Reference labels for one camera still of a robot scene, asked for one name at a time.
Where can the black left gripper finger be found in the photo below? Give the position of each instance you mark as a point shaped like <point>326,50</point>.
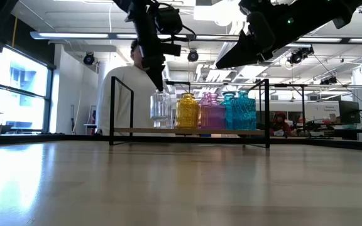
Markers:
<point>157,78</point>

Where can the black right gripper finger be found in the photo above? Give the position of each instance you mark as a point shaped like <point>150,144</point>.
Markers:
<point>237,53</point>

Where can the clear ribbed glass vase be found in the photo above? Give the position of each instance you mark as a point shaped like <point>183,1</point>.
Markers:
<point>160,106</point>

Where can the yellow textured glass vase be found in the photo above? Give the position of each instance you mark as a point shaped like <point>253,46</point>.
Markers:
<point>187,111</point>

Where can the pink tall ribbed glass vase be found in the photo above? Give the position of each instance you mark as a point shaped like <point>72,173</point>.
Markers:
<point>205,100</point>

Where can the blue glass vase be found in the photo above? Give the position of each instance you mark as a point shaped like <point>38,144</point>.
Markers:
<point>244,111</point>
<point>228,113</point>

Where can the pink squat glass vase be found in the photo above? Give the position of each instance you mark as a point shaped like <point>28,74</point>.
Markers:
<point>214,117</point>

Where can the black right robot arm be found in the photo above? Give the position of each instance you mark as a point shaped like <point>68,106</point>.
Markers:
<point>319,15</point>

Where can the black round ceiling spotlight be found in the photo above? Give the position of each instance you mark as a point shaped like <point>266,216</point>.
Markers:
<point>193,56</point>
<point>89,59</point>

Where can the black ceiling track light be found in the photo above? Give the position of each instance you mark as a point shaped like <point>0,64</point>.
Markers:
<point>300,55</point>

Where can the person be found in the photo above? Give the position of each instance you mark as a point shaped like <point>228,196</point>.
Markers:
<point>280,123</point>
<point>121,103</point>

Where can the black monitor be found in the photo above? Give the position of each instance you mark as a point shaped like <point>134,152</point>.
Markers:
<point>349,111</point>

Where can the black metal stand frame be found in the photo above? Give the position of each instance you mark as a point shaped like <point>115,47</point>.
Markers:
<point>181,83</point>

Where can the black aluminium table frame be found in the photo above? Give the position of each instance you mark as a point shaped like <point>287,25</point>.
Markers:
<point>42,138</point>

